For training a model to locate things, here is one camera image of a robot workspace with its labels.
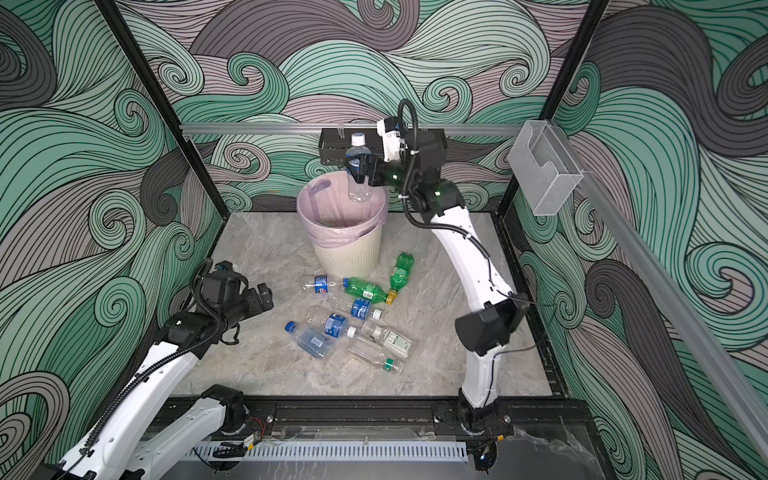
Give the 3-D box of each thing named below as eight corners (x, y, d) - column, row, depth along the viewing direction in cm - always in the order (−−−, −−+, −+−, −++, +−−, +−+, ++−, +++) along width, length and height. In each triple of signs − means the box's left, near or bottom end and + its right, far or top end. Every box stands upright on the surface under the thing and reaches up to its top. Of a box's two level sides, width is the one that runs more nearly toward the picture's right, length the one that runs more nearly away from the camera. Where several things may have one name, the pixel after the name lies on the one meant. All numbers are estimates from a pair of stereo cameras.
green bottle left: (340, 289, 99) (338, 282, 96) (350, 276, 102) (349, 269, 99) (378, 312, 94) (378, 305, 90) (388, 298, 97) (388, 291, 93)
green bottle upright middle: (381, 303, 97) (381, 294, 92) (400, 260, 108) (401, 250, 104) (396, 308, 95) (397, 300, 91) (413, 264, 107) (415, 255, 103)
